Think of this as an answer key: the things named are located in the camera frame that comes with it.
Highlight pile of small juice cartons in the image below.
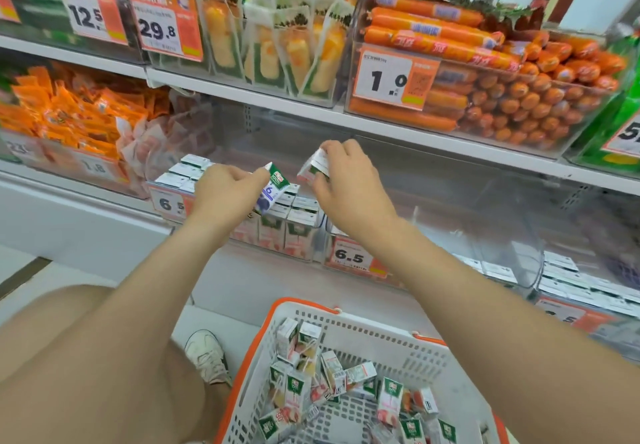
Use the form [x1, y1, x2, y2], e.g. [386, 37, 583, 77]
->
[257, 317, 459, 444]

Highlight row of dark green packs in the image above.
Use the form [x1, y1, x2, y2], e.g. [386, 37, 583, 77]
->
[0, 0, 142, 56]

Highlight person's left leg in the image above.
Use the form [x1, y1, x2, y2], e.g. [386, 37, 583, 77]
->
[0, 286, 236, 444]

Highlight person's right hand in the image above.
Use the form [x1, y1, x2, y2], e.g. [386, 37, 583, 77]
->
[312, 138, 401, 245]

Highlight stack of orange sausages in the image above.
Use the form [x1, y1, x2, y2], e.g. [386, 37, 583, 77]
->
[348, 0, 629, 153]

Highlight clear plastic shelf bin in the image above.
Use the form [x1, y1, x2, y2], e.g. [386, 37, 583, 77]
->
[0, 0, 149, 66]
[145, 0, 362, 109]
[343, 0, 637, 161]
[565, 34, 640, 180]
[145, 101, 362, 265]
[319, 136, 547, 301]
[0, 58, 217, 200]
[529, 184, 640, 357]

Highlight stack of green packets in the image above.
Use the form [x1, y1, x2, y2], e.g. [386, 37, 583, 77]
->
[569, 34, 640, 175]

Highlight person's left white shoe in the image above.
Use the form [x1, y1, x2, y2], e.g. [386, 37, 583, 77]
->
[185, 329, 234, 387]

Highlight person's left forearm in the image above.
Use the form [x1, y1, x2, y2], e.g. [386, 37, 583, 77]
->
[0, 218, 236, 444]

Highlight row of yellow food packs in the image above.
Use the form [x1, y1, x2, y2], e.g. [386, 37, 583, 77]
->
[192, 0, 359, 102]

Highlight white shopping basket orange handles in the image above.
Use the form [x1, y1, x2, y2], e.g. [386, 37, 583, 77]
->
[215, 297, 511, 444]

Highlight heap of orange snack packets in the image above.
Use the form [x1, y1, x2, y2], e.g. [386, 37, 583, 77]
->
[0, 64, 172, 161]

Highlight person's left hand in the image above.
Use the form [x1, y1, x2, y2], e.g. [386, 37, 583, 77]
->
[187, 162, 271, 248]

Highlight person's right forearm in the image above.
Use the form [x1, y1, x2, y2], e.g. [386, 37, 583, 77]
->
[359, 216, 640, 444]

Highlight carton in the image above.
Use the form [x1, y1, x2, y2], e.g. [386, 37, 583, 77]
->
[297, 148, 333, 186]
[253, 162, 292, 216]

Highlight stack of pink snack packets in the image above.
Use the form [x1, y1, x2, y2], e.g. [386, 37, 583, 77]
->
[117, 88, 216, 185]

